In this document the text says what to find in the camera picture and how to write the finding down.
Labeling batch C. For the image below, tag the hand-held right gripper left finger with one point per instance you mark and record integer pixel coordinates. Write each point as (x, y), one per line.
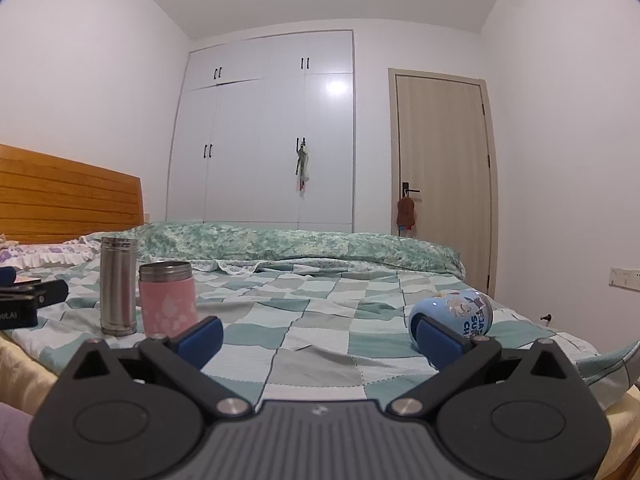
(202, 341)

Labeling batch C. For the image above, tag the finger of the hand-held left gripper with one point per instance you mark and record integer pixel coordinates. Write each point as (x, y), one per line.
(5, 276)
(50, 292)

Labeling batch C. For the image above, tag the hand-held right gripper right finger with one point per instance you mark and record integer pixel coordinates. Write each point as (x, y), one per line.
(440, 345)

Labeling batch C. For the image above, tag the blue printed cup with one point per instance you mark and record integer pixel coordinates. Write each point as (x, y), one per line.
(460, 311)

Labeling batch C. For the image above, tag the pink steel-rimmed cup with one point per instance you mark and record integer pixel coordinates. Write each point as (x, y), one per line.
(167, 302)

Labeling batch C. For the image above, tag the tall stainless steel cup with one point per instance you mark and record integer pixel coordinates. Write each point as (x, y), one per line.
(118, 285)

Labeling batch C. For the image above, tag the purple floral pillow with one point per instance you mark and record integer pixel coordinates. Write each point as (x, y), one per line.
(45, 255)

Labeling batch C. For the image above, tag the yellow mattress cover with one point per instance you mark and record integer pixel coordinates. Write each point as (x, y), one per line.
(20, 370)

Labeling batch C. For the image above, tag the wooden headboard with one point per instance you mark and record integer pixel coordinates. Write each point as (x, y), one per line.
(65, 195)

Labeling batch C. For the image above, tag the green checkered bed sheet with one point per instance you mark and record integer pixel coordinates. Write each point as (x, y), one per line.
(325, 320)

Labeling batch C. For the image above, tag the mauve cloth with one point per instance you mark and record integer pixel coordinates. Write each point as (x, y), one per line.
(15, 442)

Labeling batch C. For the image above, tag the brown hanging pouch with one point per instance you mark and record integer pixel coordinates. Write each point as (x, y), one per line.
(406, 212)

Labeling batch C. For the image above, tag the green floral quilt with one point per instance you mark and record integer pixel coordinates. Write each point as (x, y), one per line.
(300, 245)

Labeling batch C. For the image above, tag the light wooden door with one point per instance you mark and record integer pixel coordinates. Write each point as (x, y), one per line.
(442, 175)

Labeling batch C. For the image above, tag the teal cloth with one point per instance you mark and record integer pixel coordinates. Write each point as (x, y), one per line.
(612, 367)

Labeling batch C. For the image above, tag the white wardrobe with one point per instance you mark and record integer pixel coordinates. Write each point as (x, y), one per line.
(260, 135)

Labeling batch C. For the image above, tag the small black wall plug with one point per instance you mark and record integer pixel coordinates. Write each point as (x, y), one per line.
(547, 318)

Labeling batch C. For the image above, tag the wall switch panel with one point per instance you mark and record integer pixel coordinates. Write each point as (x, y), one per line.
(625, 279)

